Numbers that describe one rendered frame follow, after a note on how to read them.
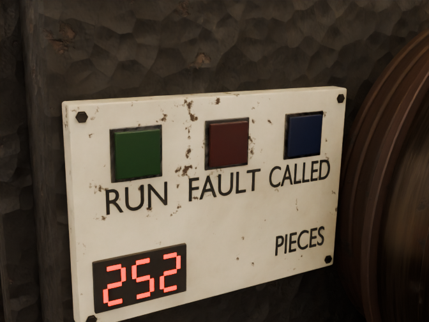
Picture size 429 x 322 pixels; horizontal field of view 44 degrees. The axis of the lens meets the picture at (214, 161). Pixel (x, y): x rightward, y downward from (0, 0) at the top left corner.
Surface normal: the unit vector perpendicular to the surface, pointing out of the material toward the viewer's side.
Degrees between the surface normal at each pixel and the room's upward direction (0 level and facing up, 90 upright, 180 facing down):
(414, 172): 73
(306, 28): 90
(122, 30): 90
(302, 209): 90
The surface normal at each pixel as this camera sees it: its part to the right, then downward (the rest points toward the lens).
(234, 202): 0.49, 0.23
